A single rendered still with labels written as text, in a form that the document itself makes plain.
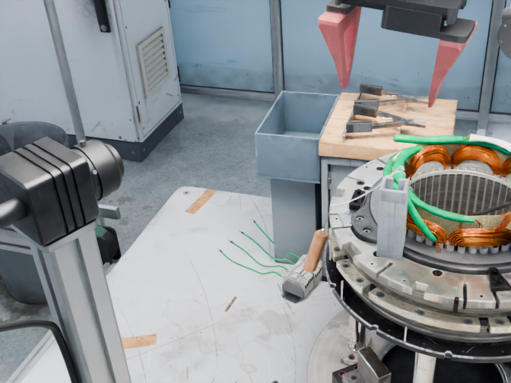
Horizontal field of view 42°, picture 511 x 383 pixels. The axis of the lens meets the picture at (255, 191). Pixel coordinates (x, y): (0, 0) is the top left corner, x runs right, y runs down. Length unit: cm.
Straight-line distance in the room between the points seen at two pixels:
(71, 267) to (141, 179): 269
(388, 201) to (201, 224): 71
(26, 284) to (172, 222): 114
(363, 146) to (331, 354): 32
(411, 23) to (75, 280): 34
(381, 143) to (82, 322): 70
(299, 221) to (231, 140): 215
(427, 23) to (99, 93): 264
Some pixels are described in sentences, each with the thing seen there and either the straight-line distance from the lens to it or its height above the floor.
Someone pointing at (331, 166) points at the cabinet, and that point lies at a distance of 106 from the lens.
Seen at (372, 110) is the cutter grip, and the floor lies 109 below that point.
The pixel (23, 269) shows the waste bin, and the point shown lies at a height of 18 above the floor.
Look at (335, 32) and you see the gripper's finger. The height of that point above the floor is 137.
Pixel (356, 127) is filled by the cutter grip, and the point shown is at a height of 109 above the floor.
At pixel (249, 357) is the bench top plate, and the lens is 108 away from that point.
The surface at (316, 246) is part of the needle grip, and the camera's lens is 85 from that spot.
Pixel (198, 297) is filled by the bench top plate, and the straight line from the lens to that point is 119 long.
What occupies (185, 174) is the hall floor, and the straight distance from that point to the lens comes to 306.
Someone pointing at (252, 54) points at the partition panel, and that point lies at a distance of 339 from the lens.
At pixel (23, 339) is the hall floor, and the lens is 240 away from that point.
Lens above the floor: 157
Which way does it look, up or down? 33 degrees down
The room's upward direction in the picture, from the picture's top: 4 degrees counter-clockwise
